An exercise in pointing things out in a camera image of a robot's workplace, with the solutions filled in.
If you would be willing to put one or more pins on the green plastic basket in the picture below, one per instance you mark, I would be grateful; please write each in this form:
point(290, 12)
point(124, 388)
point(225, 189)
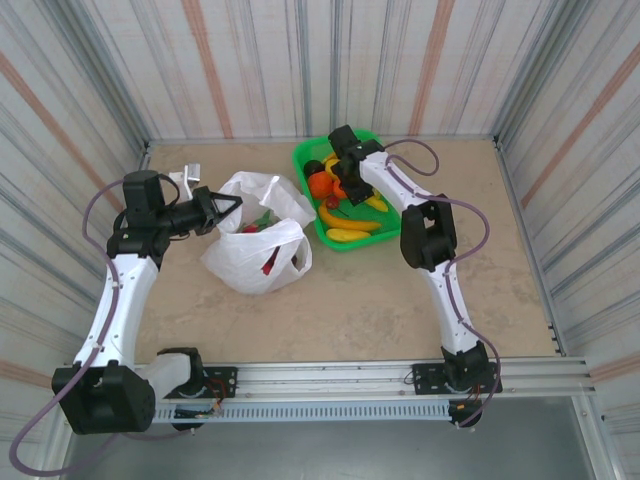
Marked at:
point(305, 150)

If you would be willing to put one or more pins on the yellow fake lemon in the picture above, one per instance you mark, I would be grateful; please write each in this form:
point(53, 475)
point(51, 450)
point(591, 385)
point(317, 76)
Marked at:
point(331, 160)

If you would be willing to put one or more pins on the large orange fake fruit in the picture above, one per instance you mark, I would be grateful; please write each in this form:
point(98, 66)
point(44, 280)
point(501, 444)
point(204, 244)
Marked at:
point(321, 185)

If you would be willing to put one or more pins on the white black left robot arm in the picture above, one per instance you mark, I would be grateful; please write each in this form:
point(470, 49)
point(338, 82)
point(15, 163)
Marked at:
point(125, 300)

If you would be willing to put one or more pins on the black fake fruit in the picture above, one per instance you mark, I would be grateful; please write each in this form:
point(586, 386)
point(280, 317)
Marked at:
point(315, 168)

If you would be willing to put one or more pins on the white plastic bag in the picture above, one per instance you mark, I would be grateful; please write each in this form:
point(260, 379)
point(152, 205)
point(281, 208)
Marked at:
point(250, 270)

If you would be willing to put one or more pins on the aluminium mounting rail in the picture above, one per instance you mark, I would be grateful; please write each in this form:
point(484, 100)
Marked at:
point(325, 375)

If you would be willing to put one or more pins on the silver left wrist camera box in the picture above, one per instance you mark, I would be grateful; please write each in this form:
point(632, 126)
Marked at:
point(187, 175)

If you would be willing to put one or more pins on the small orange fake fruit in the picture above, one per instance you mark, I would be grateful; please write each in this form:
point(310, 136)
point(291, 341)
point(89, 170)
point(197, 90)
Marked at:
point(340, 190)

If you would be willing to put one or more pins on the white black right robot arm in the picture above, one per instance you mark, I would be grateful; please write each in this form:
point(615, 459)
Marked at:
point(450, 310)

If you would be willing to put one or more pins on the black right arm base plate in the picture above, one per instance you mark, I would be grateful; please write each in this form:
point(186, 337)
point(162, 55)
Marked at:
point(425, 375)

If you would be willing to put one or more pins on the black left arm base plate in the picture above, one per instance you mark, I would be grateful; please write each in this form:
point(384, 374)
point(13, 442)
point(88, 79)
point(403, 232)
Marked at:
point(225, 380)

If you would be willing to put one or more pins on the small red fake cherry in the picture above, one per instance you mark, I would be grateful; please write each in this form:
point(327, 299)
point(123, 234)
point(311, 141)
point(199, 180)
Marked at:
point(332, 203)

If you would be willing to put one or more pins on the yellow oblong fake fruit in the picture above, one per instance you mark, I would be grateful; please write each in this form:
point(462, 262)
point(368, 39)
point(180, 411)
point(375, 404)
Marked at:
point(347, 235)

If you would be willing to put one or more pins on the single curved yellow banana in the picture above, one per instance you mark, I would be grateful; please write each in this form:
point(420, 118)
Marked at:
point(350, 223)

